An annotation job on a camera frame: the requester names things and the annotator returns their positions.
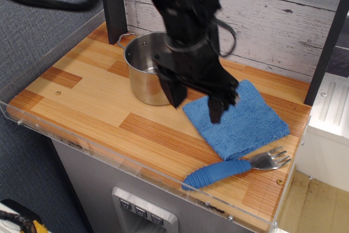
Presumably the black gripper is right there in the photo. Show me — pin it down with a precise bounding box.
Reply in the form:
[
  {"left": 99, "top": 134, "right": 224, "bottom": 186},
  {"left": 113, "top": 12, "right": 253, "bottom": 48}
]
[{"left": 152, "top": 33, "right": 239, "bottom": 123}]

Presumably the blue cloth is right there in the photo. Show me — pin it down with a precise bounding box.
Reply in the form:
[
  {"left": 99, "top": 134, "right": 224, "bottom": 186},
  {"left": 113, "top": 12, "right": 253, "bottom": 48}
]
[{"left": 183, "top": 80, "right": 290, "bottom": 160}]

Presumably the metal pot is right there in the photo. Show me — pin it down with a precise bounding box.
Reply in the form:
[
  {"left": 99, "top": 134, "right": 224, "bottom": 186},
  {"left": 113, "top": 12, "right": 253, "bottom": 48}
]
[{"left": 117, "top": 32, "right": 170, "bottom": 106}]

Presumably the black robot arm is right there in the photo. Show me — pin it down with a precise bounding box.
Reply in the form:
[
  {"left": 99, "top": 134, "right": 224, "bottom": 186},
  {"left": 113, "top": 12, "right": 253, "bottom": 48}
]
[{"left": 151, "top": 0, "right": 239, "bottom": 123}]

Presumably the grey cabinet front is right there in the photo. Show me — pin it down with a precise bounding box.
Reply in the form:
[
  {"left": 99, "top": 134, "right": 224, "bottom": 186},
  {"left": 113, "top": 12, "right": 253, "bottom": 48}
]
[{"left": 53, "top": 140, "right": 247, "bottom": 232}]

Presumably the silver control panel with buttons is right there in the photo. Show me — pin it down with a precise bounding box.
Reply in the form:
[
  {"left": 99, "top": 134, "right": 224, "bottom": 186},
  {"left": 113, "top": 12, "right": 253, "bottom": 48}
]
[{"left": 112, "top": 187, "right": 179, "bottom": 232}]

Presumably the white block beside table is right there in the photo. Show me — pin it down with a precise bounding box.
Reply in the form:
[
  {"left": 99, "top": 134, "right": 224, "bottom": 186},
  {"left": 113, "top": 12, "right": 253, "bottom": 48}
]
[{"left": 295, "top": 73, "right": 348, "bottom": 191}]

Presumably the black and yellow object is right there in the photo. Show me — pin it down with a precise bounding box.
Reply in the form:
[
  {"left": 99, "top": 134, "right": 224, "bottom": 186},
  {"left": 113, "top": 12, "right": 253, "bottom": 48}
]
[{"left": 1, "top": 199, "right": 50, "bottom": 233}]

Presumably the blue handled metal fork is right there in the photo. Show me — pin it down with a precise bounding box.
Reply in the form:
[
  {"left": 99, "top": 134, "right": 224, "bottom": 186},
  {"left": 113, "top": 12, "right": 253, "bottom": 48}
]
[{"left": 182, "top": 147, "right": 291, "bottom": 190}]

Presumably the clear acrylic guard rail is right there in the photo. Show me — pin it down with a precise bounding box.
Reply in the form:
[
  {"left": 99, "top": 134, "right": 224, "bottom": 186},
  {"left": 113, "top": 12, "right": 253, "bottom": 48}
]
[{"left": 1, "top": 12, "right": 294, "bottom": 232}]

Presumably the right black frame post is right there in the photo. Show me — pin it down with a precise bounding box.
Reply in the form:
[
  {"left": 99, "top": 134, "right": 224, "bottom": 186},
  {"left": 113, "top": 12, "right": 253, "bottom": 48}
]
[{"left": 304, "top": 0, "right": 348, "bottom": 106}]

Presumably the black frame post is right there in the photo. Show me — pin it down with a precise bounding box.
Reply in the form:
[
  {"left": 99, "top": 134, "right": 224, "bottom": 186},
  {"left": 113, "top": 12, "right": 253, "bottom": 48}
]
[
  {"left": 304, "top": 0, "right": 348, "bottom": 106},
  {"left": 103, "top": 0, "right": 128, "bottom": 44}
]

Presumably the left black frame post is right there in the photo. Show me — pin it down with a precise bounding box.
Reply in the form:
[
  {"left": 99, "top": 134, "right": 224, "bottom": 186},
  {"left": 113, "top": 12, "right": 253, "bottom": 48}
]
[{"left": 103, "top": 0, "right": 128, "bottom": 44}]

